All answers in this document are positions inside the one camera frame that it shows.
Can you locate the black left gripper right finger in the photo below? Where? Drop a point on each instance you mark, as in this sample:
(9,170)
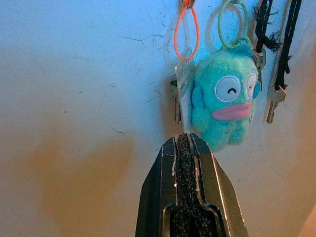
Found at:
(214,197)

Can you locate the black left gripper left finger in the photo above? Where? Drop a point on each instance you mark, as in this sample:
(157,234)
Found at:
(153,197)

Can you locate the key bunch with orange loop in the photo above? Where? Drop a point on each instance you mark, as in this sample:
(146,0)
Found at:
(175,106)

